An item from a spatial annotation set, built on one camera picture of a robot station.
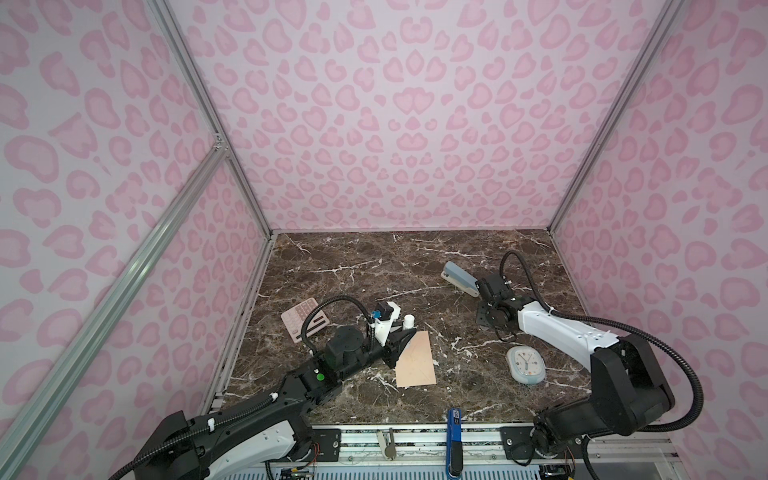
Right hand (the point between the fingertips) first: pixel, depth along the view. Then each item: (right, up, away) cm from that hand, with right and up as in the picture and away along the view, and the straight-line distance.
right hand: (487, 315), depth 90 cm
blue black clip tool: (-13, -28, -18) cm, 35 cm away
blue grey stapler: (-6, +10, +11) cm, 16 cm away
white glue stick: (-25, +2, -20) cm, 32 cm away
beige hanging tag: (-29, -29, -18) cm, 45 cm away
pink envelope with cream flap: (-21, -15, -2) cm, 26 cm away
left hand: (-23, +1, -19) cm, 30 cm away
